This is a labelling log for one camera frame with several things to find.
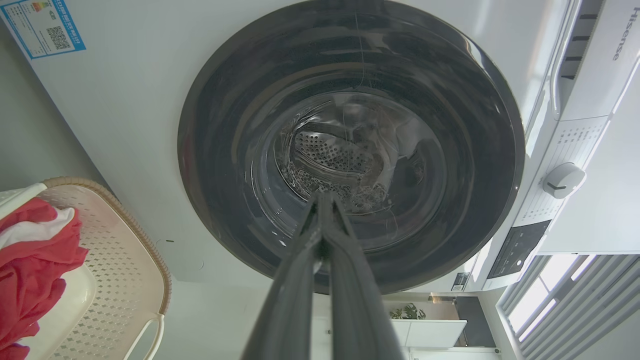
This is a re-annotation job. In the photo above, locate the blue energy label sticker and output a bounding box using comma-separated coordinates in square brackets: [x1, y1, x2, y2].
[0, 0, 86, 60]

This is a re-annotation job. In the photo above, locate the red garment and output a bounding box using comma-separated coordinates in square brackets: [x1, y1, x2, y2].
[0, 197, 90, 360]

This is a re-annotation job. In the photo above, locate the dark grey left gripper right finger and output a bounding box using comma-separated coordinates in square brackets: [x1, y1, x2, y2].
[324, 192, 405, 360]

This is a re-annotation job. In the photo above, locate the white garment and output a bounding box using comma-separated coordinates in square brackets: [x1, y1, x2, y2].
[0, 207, 76, 249]

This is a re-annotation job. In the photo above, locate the green potted plant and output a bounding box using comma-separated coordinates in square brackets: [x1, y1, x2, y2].
[389, 303, 427, 321]

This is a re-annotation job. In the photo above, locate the dark round washing machine door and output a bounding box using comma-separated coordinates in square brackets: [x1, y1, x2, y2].
[177, 0, 526, 296]

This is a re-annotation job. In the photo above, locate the white washing machine dial knob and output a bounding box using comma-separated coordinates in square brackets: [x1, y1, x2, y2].
[542, 162, 587, 200]

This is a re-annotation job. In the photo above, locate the grey window blind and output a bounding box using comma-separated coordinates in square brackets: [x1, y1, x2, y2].
[497, 254, 640, 360]

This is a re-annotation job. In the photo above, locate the white washing machine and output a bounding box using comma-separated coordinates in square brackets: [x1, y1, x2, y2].
[0, 0, 640, 360]

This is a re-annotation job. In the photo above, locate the white cabinet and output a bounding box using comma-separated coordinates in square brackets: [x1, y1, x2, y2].
[390, 319, 468, 349]

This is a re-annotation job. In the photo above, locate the beige perforated laundry basket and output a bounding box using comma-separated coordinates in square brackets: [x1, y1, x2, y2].
[0, 176, 172, 360]

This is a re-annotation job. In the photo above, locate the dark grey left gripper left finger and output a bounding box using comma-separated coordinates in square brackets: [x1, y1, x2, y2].
[241, 192, 326, 360]

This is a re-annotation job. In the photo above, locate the dark brown wall panel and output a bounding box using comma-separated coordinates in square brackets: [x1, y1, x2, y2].
[455, 296, 497, 348]

